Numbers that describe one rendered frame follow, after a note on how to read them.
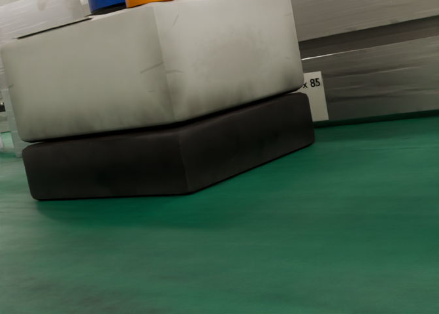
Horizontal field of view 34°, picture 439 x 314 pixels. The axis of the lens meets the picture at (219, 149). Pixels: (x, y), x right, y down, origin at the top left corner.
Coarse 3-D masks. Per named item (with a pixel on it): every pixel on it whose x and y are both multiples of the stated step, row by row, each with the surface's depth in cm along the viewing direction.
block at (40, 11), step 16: (32, 0) 43; (48, 0) 42; (64, 0) 41; (80, 0) 40; (0, 16) 45; (16, 16) 44; (32, 16) 43; (48, 16) 42; (64, 16) 41; (80, 16) 41; (0, 32) 45; (16, 32) 44; (0, 48) 46; (0, 64) 46; (0, 80) 46; (16, 128) 46; (16, 144) 47
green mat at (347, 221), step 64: (320, 128) 33; (384, 128) 29; (0, 192) 32; (256, 192) 21; (320, 192) 19; (384, 192) 18; (0, 256) 19; (64, 256) 18; (128, 256) 16; (192, 256) 15; (256, 256) 14; (320, 256) 14; (384, 256) 13
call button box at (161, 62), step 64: (192, 0) 23; (256, 0) 26; (64, 64) 24; (128, 64) 23; (192, 64) 23; (256, 64) 25; (64, 128) 25; (128, 128) 23; (192, 128) 23; (256, 128) 25; (64, 192) 26; (128, 192) 24; (192, 192) 23
